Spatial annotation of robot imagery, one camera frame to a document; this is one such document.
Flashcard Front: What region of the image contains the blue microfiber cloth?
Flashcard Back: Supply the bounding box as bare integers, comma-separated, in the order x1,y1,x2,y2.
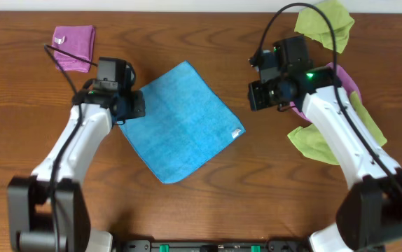
120,61,246,184

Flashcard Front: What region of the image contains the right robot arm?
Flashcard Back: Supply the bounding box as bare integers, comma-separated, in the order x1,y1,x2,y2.
249,46,402,251

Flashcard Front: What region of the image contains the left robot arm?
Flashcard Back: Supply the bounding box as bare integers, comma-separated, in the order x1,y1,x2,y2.
7,79,145,251

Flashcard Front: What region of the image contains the small green cloth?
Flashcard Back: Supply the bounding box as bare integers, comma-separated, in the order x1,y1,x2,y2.
294,0,355,53

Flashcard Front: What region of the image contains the crumpled purple cloth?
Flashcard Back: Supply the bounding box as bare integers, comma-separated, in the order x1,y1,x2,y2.
290,64,362,123

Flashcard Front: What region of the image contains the large green cloth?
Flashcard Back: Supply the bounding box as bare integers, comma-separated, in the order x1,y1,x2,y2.
287,91,387,165

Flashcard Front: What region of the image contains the folded purple cloth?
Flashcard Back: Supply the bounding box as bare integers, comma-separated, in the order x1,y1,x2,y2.
52,25,95,73

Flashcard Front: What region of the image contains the right black cable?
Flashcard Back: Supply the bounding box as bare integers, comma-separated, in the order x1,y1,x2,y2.
248,2,402,246

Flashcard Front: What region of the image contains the black cable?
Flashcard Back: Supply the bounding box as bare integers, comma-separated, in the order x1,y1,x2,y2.
248,2,402,246
43,43,99,252

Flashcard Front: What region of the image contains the left black cable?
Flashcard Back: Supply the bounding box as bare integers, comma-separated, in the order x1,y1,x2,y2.
43,43,99,252

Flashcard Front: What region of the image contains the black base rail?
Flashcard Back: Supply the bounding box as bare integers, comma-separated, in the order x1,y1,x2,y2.
111,239,312,252

